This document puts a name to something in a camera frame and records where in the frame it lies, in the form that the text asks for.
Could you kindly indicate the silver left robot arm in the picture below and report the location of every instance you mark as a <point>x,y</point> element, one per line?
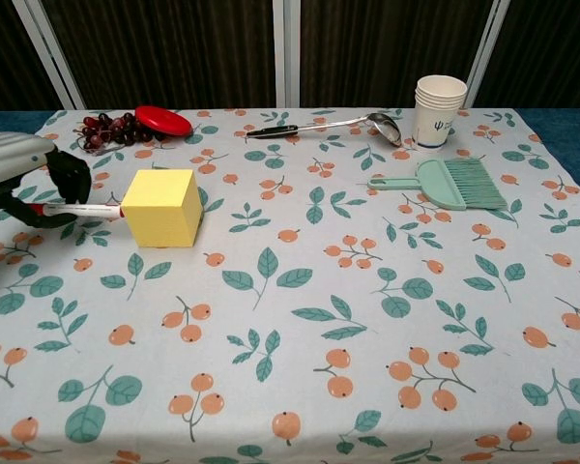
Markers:
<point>9,157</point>

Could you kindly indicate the red and white marker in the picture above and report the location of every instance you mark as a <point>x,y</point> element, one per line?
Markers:
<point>89,209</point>

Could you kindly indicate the white partition frame post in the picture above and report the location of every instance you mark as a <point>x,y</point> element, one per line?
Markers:
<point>286,53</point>
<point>53,58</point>
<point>485,53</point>

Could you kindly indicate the mint green hand brush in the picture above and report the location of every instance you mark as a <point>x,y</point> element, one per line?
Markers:
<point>476,186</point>

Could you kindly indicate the mint green dustpan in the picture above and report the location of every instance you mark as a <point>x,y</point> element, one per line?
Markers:
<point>432,186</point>

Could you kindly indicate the yellow cube block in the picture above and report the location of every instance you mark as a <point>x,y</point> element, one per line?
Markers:
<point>162,212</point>

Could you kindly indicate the floral print tablecloth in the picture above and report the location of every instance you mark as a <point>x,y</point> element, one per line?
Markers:
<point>290,299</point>

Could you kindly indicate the white paper cup blue logo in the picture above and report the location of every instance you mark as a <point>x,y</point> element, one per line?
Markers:
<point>432,126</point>

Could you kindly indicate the red round flat lid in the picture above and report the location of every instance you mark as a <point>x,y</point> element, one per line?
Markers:
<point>163,121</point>

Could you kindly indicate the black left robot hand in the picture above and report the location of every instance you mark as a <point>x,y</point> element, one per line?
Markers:
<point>72,176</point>

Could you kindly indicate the dark red grape bunch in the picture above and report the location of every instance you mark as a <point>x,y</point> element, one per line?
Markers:
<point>107,131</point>

